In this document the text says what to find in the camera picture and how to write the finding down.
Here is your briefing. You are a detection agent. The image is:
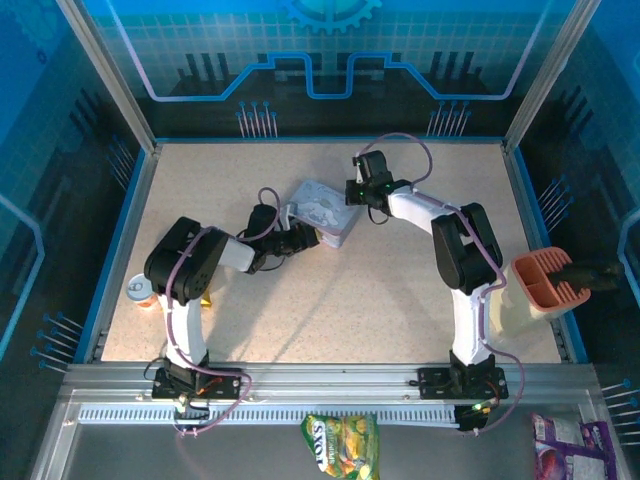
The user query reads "light blue cartoon tin box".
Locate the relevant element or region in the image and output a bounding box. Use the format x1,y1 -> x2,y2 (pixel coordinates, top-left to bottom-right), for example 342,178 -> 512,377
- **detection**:
287,179 -> 362,249

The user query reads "white and orange can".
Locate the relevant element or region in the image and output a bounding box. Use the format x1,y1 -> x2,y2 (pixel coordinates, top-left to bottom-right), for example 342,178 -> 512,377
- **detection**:
125,273 -> 164,314

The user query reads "orange and cream utensil holder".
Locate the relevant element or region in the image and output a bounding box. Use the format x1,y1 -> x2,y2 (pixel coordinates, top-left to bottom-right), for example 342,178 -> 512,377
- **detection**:
492,246 -> 592,341

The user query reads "green yellow snack bag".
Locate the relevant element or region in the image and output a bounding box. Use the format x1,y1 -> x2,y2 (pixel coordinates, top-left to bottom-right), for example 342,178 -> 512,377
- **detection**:
299,413 -> 380,480

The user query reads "purple snack bag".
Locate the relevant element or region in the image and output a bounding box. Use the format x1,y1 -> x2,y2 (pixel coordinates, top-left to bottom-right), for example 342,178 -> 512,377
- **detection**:
530,413 -> 617,480

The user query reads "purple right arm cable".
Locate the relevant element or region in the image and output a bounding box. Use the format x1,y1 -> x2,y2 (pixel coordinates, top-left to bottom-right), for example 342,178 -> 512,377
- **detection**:
357,131 -> 525,437

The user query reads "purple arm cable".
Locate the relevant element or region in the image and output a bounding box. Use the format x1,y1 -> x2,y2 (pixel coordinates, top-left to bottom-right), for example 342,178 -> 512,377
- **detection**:
162,187 -> 284,440
357,131 -> 525,437

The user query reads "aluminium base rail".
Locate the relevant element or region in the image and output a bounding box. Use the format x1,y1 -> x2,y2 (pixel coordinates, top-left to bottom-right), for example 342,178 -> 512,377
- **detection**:
62,362 -> 599,402

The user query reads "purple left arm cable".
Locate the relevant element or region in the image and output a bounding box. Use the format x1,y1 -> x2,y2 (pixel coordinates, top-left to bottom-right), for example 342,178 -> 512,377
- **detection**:
162,187 -> 284,440

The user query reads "aluminium table side rail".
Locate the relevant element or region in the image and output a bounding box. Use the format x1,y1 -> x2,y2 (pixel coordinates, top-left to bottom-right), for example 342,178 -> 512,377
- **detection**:
74,142 -> 161,364
501,141 -> 590,364

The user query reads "white slotted cable duct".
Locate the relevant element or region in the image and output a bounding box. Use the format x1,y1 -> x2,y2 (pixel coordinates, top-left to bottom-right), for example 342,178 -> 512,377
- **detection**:
78,403 -> 461,427

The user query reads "aluminium frame post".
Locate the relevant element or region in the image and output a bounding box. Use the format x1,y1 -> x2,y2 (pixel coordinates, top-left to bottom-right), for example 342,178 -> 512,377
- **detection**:
502,0 -> 604,154
54,0 -> 160,154

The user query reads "black handled utensil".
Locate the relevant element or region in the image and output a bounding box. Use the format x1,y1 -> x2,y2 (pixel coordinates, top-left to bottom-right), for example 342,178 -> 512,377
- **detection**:
549,258 -> 626,294

